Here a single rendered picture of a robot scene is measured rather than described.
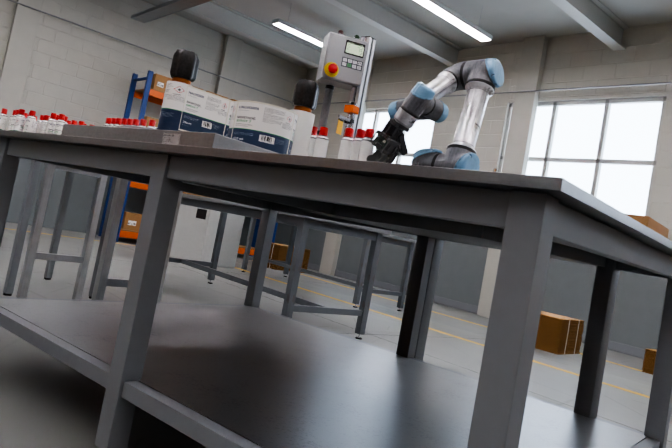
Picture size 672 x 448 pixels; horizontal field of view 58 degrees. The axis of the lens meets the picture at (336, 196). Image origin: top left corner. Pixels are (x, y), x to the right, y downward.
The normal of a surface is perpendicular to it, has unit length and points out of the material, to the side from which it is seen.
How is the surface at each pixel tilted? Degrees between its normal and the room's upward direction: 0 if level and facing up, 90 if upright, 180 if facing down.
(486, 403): 90
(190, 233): 90
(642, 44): 90
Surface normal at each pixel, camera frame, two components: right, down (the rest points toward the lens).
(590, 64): -0.73, -0.18
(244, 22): 0.66, 0.07
